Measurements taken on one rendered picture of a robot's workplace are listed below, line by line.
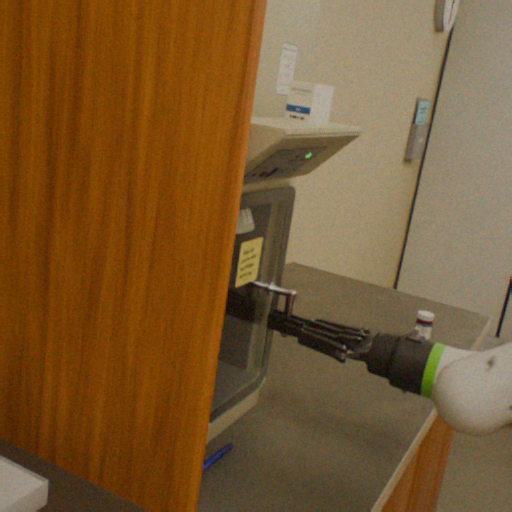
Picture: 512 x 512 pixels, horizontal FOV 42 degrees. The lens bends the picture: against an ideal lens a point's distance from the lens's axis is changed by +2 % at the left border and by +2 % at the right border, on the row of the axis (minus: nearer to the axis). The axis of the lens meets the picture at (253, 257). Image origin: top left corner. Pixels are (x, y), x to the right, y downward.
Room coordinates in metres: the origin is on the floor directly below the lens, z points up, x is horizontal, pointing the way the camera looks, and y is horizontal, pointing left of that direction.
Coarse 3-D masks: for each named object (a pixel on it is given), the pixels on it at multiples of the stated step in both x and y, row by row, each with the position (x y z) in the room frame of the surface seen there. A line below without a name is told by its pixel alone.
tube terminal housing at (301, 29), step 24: (288, 0) 1.10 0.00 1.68; (312, 0) 1.18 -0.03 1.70; (264, 24) 1.04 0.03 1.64; (288, 24) 1.11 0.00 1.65; (312, 24) 1.19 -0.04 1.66; (264, 48) 1.05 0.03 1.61; (312, 48) 1.21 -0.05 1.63; (264, 72) 1.06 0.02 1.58; (264, 96) 1.07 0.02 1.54; (240, 408) 1.15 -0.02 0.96; (216, 432) 1.07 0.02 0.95
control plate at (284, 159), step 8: (280, 152) 0.94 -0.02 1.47; (288, 152) 0.96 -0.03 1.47; (296, 152) 0.99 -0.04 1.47; (304, 152) 1.02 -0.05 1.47; (312, 152) 1.06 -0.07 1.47; (320, 152) 1.09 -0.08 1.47; (264, 160) 0.93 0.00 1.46; (272, 160) 0.95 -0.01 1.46; (280, 160) 0.98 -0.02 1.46; (288, 160) 1.01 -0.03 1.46; (296, 160) 1.04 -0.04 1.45; (304, 160) 1.07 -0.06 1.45; (256, 168) 0.93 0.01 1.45; (264, 168) 0.96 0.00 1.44; (272, 168) 0.99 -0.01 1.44; (280, 168) 1.02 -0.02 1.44; (288, 168) 1.05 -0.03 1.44; (296, 168) 1.09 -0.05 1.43; (248, 176) 0.95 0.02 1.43; (256, 176) 0.98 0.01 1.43; (272, 176) 1.04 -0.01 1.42; (280, 176) 1.07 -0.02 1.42
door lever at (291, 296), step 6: (270, 288) 1.16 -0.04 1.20; (276, 288) 1.16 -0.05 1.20; (270, 294) 1.16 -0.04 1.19; (282, 294) 1.15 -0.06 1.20; (288, 294) 1.14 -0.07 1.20; (294, 294) 1.14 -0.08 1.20; (288, 300) 1.14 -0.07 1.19; (294, 300) 1.14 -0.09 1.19; (288, 306) 1.14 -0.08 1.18; (294, 306) 1.15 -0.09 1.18; (288, 312) 1.14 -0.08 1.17; (282, 336) 1.14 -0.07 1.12; (288, 336) 1.14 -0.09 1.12
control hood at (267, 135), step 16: (256, 128) 0.90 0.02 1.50; (272, 128) 0.89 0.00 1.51; (288, 128) 0.90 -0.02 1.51; (304, 128) 0.94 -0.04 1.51; (320, 128) 1.00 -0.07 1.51; (336, 128) 1.06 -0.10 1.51; (352, 128) 1.12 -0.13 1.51; (256, 144) 0.90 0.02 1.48; (272, 144) 0.89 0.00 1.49; (288, 144) 0.93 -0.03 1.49; (304, 144) 0.98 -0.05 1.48; (320, 144) 1.04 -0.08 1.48; (336, 144) 1.12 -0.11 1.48; (256, 160) 0.90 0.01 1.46; (320, 160) 1.16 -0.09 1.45; (288, 176) 1.12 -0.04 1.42
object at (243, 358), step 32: (256, 192) 1.07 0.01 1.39; (288, 192) 1.17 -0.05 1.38; (256, 224) 1.08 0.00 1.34; (288, 224) 1.19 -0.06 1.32; (256, 288) 1.11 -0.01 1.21; (224, 320) 1.02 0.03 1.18; (256, 320) 1.13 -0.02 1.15; (224, 352) 1.03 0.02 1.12; (256, 352) 1.15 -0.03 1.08; (224, 384) 1.05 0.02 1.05; (256, 384) 1.17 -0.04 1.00
